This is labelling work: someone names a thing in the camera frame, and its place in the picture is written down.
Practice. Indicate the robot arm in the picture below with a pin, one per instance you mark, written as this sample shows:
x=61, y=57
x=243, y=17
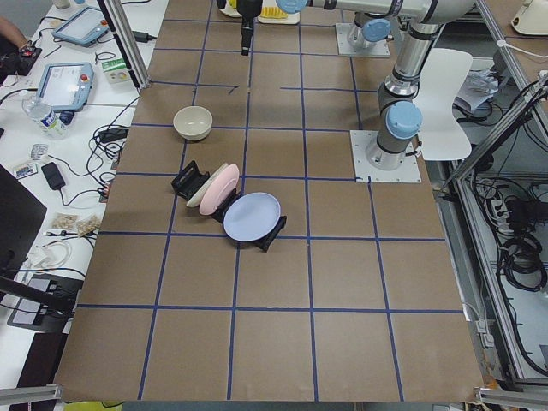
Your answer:
x=400, y=118
x=368, y=30

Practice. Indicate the black power adapter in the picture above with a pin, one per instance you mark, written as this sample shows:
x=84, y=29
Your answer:
x=53, y=176

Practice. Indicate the clear water bottle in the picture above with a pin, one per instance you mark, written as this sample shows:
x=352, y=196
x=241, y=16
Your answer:
x=44, y=116

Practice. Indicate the teach pendant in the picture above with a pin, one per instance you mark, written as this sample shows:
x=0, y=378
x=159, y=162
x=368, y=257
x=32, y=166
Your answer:
x=84, y=28
x=66, y=86

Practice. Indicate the aluminium frame post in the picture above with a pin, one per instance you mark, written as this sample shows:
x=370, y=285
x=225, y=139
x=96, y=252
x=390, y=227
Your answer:
x=119, y=25

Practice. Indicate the cream plate in rack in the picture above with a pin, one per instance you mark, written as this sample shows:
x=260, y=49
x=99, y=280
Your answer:
x=196, y=199

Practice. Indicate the green white box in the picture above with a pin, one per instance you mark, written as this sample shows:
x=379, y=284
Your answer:
x=115, y=71

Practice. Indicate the bag of wooden pieces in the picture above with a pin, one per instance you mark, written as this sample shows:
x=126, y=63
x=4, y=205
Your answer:
x=87, y=225

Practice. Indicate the black plate rack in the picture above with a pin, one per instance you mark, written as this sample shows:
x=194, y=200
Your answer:
x=190, y=179

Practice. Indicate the near teach pendant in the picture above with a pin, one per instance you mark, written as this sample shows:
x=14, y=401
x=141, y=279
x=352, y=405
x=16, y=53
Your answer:
x=66, y=86

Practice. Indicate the blue plate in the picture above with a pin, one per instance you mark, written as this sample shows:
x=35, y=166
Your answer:
x=252, y=217

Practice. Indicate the far teach pendant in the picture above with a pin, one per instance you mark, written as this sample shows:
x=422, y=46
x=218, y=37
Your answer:
x=84, y=28

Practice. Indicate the pink plate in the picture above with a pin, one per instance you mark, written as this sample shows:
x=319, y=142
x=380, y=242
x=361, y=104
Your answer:
x=223, y=183

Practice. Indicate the white chair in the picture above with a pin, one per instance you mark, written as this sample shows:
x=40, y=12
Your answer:
x=442, y=76

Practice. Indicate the cream bowl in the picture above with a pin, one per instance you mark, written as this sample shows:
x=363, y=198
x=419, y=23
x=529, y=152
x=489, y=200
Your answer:
x=193, y=123

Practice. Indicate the black monitor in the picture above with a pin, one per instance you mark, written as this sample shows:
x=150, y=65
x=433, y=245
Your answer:
x=22, y=215

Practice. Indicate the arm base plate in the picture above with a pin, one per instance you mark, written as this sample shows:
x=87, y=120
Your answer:
x=379, y=50
x=372, y=164

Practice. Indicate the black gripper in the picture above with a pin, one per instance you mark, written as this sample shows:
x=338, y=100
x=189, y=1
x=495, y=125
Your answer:
x=247, y=8

